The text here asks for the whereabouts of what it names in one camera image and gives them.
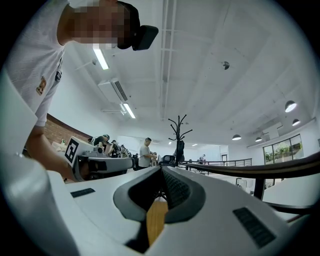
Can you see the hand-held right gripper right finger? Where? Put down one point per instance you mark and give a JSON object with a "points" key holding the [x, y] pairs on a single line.
{"points": [[215, 200]]}

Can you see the black head-mounted camera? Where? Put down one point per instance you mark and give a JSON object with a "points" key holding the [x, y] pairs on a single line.
{"points": [[146, 36]]}

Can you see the black hanging bag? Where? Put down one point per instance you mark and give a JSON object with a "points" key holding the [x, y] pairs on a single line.
{"points": [[180, 150]]}

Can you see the long ceiling tube light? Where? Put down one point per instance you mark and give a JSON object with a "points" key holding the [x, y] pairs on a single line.
{"points": [[129, 110], [101, 59]]}

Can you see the dark-edged table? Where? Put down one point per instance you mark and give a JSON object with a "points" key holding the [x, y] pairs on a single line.
{"points": [[275, 168]]}

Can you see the large framed window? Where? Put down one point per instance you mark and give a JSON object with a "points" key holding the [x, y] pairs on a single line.
{"points": [[282, 150]]}

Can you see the white ceiling air conditioner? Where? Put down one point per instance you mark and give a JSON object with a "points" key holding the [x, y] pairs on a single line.
{"points": [[112, 90]]}

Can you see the person's white shirt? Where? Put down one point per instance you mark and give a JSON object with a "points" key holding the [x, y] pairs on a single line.
{"points": [[32, 62]]}

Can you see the round pendant lamp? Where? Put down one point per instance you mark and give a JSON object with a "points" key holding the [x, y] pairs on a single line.
{"points": [[290, 106], [296, 122], [258, 139], [236, 137]]}

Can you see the black metal railing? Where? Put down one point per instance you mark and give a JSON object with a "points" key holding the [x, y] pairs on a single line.
{"points": [[225, 162]]}

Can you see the black coat rack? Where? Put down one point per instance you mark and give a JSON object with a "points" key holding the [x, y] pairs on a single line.
{"points": [[178, 130]]}

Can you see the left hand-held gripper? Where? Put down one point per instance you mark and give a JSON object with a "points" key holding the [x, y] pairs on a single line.
{"points": [[75, 150]]}

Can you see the person's head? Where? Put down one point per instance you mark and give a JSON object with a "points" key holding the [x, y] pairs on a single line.
{"points": [[82, 25]]}

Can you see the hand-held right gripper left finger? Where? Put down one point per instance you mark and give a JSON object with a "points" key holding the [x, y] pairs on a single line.
{"points": [[100, 207]]}

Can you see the small ceiling dome sensor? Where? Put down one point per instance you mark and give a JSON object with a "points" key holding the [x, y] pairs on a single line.
{"points": [[225, 65]]}

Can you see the person's left forearm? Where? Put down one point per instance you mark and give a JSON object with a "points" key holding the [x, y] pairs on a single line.
{"points": [[40, 150]]}

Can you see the white ceiling pipe rack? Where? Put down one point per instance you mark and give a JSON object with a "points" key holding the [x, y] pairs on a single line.
{"points": [[167, 50]]}

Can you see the black office chair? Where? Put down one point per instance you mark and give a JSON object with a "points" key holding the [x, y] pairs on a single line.
{"points": [[168, 159]]}

